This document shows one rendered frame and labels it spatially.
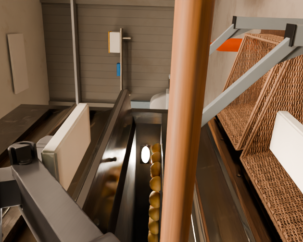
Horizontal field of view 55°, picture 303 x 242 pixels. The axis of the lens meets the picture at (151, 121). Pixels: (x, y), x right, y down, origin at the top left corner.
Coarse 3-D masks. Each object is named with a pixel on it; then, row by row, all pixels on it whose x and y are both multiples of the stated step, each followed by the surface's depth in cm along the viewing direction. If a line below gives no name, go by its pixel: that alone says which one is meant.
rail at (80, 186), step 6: (120, 96) 165; (114, 108) 146; (108, 120) 131; (108, 126) 124; (102, 132) 118; (102, 138) 112; (96, 144) 108; (96, 150) 103; (90, 156) 100; (90, 162) 95; (90, 168) 92; (84, 174) 89; (84, 180) 86; (78, 186) 83; (78, 192) 80
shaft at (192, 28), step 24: (192, 0) 21; (192, 24) 21; (192, 48) 22; (192, 72) 23; (192, 96) 24; (168, 120) 26; (192, 120) 24; (168, 144) 26; (192, 144) 25; (168, 168) 27; (192, 168) 26; (168, 192) 28; (192, 192) 28; (168, 216) 29; (168, 240) 30
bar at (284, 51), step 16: (240, 16) 104; (224, 32) 105; (240, 32) 105; (288, 32) 60; (288, 48) 59; (256, 64) 62; (272, 64) 61; (240, 80) 62; (256, 80) 62; (224, 96) 64; (208, 112) 65; (192, 208) 39; (192, 224) 36; (192, 240) 34; (208, 240) 35
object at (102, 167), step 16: (128, 96) 177; (128, 112) 169; (112, 128) 121; (128, 128) 161; (112, 144) 116; (96, 160) 96; (112, 160) 112; (96, 176) 89; (112, 176) 109; (80, 192) 80; (96, 192) 87; (112, 192) 106; (96, 208) 85
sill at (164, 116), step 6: (162, 114) 181; (162, 120) 172; (162, 126) 163; (162, 132) 156; (162, 138) 148; (162, 144) 142; (162, 150) 137; (162, 156) 133; (162, 162) 129; (162, 168) 126; (162, 174) 123; (162, 180) 120; (162, 186) 117; (162, 192) 114
